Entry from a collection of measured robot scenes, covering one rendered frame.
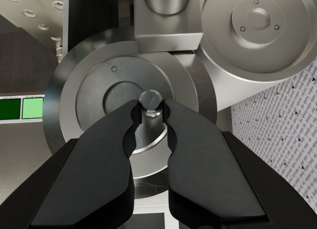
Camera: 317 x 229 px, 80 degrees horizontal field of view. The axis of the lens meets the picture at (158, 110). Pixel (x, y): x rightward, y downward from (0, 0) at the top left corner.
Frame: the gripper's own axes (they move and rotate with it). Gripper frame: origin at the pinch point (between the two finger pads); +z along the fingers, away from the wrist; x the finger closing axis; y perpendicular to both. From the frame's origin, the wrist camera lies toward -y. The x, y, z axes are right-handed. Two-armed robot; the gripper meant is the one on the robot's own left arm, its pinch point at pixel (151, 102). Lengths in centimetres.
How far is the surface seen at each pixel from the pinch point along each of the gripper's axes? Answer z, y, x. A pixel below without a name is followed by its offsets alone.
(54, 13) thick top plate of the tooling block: 31.0, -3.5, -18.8
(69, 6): 10.8, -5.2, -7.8
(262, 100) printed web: 13.7, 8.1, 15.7
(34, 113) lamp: 31.5, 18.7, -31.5
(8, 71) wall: 196, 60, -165
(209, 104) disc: 3.1, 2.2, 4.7
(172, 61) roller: 5.2, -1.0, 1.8
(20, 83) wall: 185, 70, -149
